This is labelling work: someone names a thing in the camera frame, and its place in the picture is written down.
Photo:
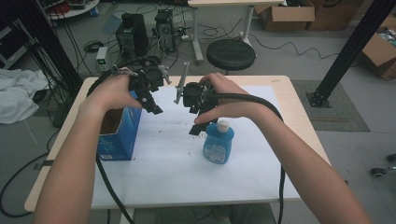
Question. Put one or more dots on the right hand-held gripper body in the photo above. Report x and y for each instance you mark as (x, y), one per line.
(194, 93)

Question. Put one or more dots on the light wooden table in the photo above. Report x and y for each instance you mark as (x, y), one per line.
(306, 124)

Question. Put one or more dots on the black metal stand post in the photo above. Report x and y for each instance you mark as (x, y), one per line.
(348, 49)

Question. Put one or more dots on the black round stool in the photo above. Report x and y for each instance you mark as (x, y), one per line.
(231, 54)

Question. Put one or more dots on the white cloth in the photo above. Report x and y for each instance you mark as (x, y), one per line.
(18, 93)

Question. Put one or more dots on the large black computer tower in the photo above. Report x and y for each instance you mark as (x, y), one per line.
(134, 34)

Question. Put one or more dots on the blue cardboard box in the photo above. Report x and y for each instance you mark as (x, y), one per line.
(123, 133)

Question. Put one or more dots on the blue bottle with white cap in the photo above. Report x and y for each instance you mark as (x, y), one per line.
(218, 143)

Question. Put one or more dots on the white power supply unit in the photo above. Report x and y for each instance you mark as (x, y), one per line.
(101, 59)

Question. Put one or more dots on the slim black computer tower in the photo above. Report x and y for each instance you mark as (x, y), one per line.
(165, 29)

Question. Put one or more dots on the person's right hand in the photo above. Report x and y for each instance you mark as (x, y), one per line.
(232, 99)

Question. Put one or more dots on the closed brown cardboard box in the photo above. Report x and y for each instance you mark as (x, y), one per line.
(334, 14)

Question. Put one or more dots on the person's left hand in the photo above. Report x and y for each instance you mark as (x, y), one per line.
(112, 91)

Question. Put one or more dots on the white desk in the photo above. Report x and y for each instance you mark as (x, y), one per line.
(199, 28)

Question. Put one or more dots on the caster wheel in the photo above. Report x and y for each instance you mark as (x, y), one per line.
(378, 171)

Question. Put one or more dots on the grey floor mat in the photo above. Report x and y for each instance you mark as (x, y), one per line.
(342, 112)

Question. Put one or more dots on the cardboard box with contents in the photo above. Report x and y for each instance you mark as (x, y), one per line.
(378, 56)

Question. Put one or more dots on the round white table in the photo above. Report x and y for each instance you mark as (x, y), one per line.
(77, 11)

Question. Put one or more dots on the white table mat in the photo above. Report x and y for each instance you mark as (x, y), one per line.
(174, 174)

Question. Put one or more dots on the flat open cardboard box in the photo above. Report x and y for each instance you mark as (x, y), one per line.
(288, 15)

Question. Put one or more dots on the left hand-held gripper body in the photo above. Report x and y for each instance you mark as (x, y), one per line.
(149, 77)

